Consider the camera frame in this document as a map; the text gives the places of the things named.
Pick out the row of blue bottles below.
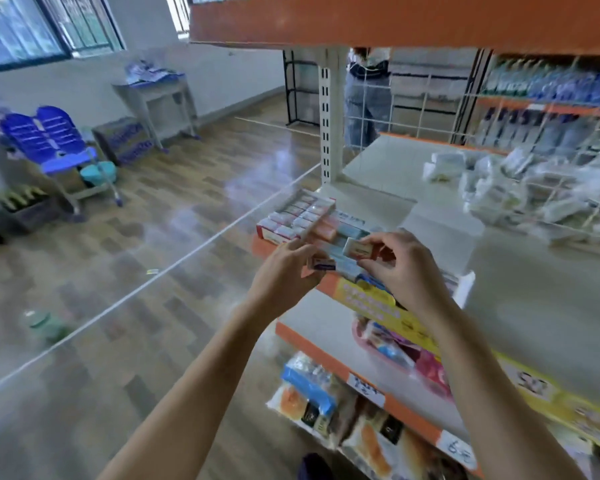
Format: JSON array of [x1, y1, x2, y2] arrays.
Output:
[[474, 57, 600, 158]]

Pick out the person's left hand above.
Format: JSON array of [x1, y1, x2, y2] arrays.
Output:
[[245, 237, 326, 324]]

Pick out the dark crate green items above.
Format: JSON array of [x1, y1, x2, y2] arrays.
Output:
[[0, 185, 53, 233]]

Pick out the blue chair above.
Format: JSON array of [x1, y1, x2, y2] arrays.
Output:
[[0, 105, 124, 218]]

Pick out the person's right hand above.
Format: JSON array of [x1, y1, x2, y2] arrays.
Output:
[[358, 229, 451, 318]]

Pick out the snack packets on lower shelf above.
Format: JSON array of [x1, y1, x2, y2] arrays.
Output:
[[330, 275, 443, 358]]

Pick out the box of pink-blue erasers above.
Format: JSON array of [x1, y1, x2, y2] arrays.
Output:
[[315, 207, 383, 268]]

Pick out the green bottle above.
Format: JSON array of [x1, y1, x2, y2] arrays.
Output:
[[24, 309, 72, 347]]

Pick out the yellow price label strip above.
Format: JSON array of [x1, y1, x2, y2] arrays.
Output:
[[495, 353, 600, 458]]

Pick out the grey table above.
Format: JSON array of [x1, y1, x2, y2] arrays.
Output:
[[112, 61, 202, 152]]

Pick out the blue white eraser box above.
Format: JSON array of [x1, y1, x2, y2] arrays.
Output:
[[335, 199, 487, 308]]

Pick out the grey white small box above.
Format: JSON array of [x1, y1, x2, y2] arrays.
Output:
[[343, 237, 377, 261]]

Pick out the person's right forearm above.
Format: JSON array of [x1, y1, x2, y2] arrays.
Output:
[[420, 295, 586, 480]]

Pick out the large window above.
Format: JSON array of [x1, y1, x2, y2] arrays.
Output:
[[0, 0, 281, 76]]

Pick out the black metal rack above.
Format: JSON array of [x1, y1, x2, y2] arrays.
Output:
[[282, 49, 483, 148]]

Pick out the white wire grid panel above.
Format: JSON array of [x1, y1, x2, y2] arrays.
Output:
[[335, 47, 600, 258]]

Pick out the red eraser display box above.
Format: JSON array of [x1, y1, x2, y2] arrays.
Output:
[[255, 189, 337, 247]]

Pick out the white orange metal shelf unit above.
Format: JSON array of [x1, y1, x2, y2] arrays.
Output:
[[188, 0, 600, 480]]

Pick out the person's left forearm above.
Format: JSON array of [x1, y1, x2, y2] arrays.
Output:
[[100, 299, 281, 480]]

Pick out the pile of white packets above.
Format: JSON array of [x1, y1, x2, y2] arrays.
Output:
[[421, 145, 600, 243]]

